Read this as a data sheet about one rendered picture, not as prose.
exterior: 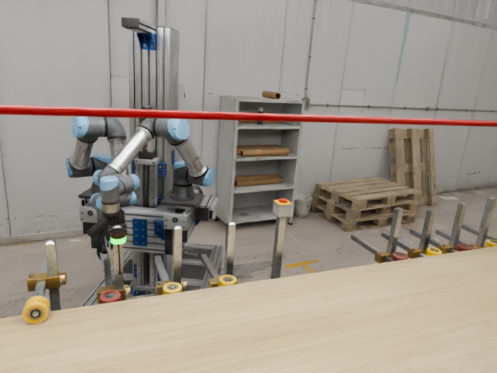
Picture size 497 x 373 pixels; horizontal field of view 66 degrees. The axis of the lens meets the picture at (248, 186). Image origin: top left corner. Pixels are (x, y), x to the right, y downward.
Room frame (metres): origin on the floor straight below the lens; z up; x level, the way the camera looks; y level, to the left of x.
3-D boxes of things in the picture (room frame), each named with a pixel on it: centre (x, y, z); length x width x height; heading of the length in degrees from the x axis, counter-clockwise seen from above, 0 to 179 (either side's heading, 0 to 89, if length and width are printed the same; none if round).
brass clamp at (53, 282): (1.35, 0.78, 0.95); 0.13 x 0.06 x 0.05; 113
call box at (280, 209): (1.75, -0.17, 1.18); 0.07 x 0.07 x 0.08; 23
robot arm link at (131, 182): (1.64, 0.56, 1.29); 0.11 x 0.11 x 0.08; 64
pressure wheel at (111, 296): (1.33, 0.52, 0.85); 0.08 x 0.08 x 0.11
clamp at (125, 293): (1.44, 0.55, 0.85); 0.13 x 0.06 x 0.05; 113
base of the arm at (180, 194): (2.23, 0.40, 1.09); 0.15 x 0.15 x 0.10
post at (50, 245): (1.35, 0.76, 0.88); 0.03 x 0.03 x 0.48; 23
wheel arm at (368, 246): (2.10, -0.78, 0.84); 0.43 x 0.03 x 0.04; 23
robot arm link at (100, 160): (2.24, 0.90, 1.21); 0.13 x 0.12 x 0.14; 126
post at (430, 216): (2.13, -1.08, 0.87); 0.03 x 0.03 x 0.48; 23
